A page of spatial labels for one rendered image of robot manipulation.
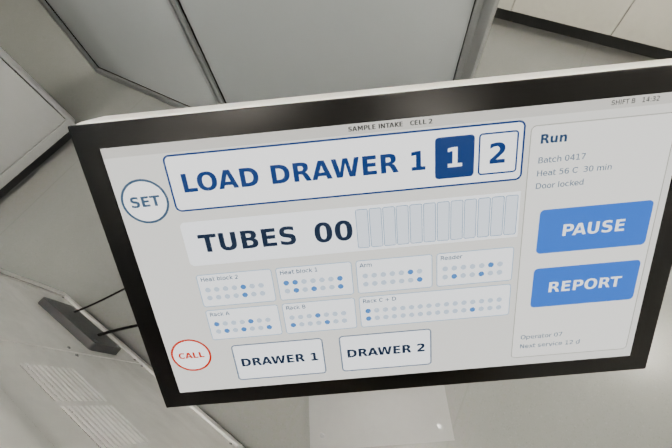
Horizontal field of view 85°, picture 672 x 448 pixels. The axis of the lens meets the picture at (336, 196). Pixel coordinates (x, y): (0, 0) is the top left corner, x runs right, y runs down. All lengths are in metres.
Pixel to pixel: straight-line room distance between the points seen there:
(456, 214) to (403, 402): 1.09
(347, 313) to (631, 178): 0.28
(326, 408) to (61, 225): 1.40
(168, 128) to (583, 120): 0.34
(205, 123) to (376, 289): 0.21
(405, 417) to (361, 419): 0.14
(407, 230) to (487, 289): 0.10
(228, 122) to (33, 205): 1.94
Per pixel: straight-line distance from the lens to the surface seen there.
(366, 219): 0.33
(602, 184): 0.39
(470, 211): 0.34
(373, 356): 0.42
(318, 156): 0.31
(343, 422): 1.38
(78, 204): 2.07
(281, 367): 0.43
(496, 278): 0.39
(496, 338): 0.43
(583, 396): 1.58
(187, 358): 0.44
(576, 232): 0.40
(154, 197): 0.35
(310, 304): 0.37
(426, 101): 0.31
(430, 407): 1.39
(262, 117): 0.31
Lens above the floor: 1.41
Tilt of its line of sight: 60 degrees down
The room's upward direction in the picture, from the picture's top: 8 degrees counter-clockwise
